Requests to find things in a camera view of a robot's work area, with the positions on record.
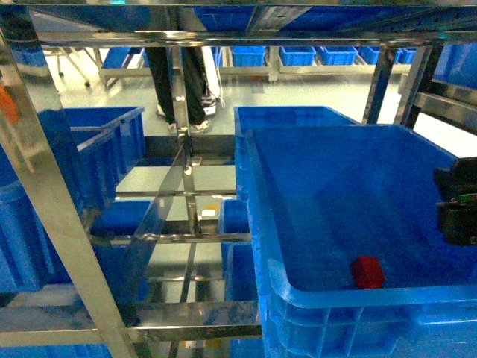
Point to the person legs black trousers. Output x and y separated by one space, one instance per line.
180 87

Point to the red toy block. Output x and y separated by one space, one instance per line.
367 273

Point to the large blue crate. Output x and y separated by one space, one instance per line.
321 197

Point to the stainless steel shelf rack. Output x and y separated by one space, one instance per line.
41 213

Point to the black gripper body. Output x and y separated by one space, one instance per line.
456 212

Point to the blue crate left shelf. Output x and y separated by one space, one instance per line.
95 147

